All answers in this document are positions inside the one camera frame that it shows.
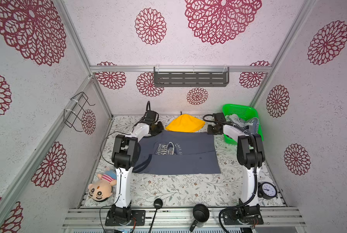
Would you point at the black ladle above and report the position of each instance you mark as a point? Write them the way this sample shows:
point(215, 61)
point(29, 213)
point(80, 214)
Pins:
point(158, 204)

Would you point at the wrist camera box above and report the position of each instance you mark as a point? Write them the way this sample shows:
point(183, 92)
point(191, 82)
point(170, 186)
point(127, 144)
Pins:
point(151, 117)
point(219, 118)

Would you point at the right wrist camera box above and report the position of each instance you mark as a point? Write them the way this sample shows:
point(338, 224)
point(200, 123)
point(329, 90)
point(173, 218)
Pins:
point(219, 118)

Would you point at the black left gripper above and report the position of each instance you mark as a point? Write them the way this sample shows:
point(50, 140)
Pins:
point(161, 128)

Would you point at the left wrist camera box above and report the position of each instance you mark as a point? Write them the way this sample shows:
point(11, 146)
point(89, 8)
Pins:
point(151, 117)

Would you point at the grey blue tank top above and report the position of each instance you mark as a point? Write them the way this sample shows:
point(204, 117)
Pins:
point(176, 153)

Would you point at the cartoon boy plush doll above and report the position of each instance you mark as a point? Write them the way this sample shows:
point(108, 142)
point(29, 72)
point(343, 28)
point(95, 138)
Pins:
point(102, 189)

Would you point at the yellow fabric hat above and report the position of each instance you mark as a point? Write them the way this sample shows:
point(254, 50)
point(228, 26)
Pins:
point(185, 124)

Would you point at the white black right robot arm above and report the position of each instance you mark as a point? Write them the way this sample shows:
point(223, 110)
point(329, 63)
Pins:
point(250, 155)

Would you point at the grey wall shelf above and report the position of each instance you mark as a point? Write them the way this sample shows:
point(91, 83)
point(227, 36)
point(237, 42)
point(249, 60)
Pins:
point(191, 79)

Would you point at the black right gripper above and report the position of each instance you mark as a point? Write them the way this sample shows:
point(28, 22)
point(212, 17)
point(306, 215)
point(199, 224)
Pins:
point(213, 128)

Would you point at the round pressure gauge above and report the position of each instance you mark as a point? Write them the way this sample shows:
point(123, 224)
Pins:
point(267, 190)

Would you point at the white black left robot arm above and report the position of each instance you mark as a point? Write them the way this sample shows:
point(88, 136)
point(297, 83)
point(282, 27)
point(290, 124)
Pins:
point(125, 155)

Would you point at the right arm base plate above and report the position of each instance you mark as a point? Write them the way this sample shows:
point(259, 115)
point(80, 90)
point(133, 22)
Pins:
point(243, 216)

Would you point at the striped tank top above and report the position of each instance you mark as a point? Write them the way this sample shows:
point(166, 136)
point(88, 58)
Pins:
point(250, 126)

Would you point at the black wire wall rack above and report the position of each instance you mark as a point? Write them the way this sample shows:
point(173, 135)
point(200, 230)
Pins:
point(80, 117)

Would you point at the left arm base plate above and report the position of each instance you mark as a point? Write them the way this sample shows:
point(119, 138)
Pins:
point(125, 218)

